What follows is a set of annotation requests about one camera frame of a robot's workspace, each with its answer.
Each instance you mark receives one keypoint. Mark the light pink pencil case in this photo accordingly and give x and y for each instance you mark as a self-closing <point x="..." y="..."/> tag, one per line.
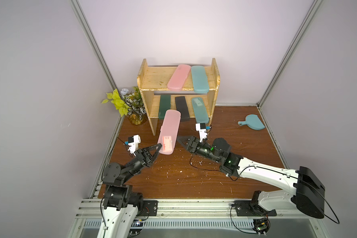
<point x="169" y="131"/>

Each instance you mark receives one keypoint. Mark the right circuit board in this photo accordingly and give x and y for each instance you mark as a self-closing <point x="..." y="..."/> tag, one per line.
<point x="261" y="226"/>

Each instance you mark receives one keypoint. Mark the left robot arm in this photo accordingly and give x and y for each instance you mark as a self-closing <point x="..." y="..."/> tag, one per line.
<point x="120" y="205"/>

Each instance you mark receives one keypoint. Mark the wooden two-tier shelf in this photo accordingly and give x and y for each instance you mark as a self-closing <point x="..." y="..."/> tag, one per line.
<point x="153" y="80"/>

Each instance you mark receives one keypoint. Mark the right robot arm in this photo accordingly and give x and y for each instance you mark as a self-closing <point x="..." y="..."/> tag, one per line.
<point x="297" y="189"/>

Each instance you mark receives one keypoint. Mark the teal pencil case upper shelf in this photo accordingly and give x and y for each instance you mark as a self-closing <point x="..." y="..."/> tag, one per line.
<point x="199" y="79"/>

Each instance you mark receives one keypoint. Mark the aluminium rail frame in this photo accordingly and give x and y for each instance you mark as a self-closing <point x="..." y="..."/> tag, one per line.
<point x="173" y="214"/>

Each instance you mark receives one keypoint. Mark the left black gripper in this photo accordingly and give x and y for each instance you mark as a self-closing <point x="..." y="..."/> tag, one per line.
<point x="142" y="158"/>

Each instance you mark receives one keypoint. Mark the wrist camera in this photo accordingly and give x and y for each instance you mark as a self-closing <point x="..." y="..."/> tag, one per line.
<point x="203" y="130"/>
<point x="132" y="143"/>

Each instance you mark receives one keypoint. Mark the teal pencil case shelf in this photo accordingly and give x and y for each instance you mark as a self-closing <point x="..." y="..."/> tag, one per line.
<point x="200" y="111"/>
<point x="199" y="79"/>

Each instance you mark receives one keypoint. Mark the potted plant in glass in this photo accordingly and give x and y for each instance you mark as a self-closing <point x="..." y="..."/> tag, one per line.
<point x="129" y="104"/>

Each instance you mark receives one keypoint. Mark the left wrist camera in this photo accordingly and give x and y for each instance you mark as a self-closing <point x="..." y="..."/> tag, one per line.
<point x="132" y="143"/>

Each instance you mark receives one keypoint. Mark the teal dustpan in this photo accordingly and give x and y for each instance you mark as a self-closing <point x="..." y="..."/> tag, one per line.
<point x="253" y="122"/>

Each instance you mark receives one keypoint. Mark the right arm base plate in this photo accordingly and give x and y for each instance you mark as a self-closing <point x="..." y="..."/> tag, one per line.
<point x="244" y="208"/>

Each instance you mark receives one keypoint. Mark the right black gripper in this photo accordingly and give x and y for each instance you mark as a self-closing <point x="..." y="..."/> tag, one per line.
<point x="193" y="145"/>

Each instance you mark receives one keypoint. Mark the left circuit board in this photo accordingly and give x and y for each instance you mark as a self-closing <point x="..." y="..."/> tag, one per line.
<point x="136" y="228"/>

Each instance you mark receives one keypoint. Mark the black pencil case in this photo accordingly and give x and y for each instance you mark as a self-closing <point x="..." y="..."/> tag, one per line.
<point x="181" y="106"/>

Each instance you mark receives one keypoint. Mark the dark green pencil case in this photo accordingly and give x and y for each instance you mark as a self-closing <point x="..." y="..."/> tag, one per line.
<point x="165" y="104"/>

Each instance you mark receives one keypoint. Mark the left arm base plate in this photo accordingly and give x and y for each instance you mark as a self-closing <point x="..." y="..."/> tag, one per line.
<point x="149" y="209"/>

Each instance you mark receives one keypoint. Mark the circuit board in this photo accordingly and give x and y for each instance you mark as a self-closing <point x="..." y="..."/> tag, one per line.
<point x="136" y="228"/>
<point x="261" y="226"/>

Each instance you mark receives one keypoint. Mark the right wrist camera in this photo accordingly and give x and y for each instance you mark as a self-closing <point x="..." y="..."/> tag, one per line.
<point x="203" y="130"/>

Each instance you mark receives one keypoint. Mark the teal pencil case lower shelf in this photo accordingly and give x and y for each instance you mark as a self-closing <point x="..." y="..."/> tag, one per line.
<point x="200" y="111"/>

